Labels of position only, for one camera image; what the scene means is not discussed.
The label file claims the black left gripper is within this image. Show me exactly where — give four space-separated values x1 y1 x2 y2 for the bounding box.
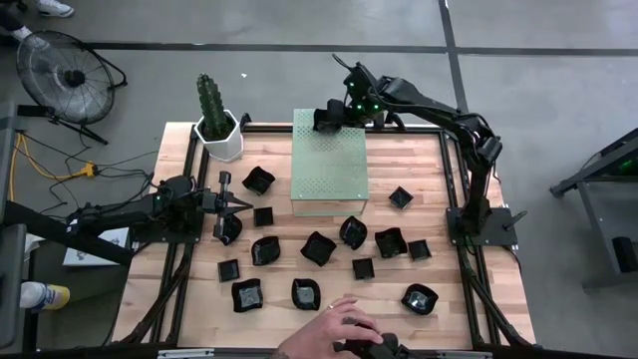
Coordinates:
201 171 254 246

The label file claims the green perforated metal shelf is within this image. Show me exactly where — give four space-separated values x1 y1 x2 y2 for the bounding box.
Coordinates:
290 108 371 218

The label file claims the white hexagonal plant pot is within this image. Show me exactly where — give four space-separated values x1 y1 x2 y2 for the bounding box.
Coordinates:
192 109 245 164

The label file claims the green cactus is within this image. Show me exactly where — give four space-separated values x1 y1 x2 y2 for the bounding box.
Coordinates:
195 73 229 142

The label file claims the white printed box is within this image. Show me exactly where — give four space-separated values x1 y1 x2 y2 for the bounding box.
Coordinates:
61 226 133 268

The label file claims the person's hand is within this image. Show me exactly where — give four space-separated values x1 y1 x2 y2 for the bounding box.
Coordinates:
271 297 386 359

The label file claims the black diagonal beam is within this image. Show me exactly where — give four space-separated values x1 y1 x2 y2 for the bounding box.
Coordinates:
0 199 135 268

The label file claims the black handheld device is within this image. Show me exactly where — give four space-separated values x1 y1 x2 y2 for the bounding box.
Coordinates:
332 331 418 359

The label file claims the white and yellow bottle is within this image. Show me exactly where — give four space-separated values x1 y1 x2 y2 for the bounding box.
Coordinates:
18 280 72 312

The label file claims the black floor fan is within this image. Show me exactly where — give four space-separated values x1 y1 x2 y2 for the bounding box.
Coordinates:
14 28 129 147

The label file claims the grey cabinet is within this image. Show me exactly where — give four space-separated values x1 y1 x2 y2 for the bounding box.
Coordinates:
0 222 29 350

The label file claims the device with green lights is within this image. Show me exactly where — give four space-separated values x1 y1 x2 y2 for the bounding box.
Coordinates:
548 127 638 291

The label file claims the person's leg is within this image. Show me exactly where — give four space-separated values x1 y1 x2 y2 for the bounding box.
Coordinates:
0 0 31 31

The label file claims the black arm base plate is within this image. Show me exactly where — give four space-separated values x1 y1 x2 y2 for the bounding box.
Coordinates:
130 216 205 246
446 205 528 248

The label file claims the black floor cable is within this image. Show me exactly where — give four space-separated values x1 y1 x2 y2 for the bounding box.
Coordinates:
19 132 161 216

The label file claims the black aluminium table frame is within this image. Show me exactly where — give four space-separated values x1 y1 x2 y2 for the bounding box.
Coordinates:
112 113 537 350

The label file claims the yellow cable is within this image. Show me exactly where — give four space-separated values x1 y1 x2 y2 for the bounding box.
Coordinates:
6 131 99 202

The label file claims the silver mounting bracket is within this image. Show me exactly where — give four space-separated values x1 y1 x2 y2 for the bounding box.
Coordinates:
157 348 215 359
436 350 493 359

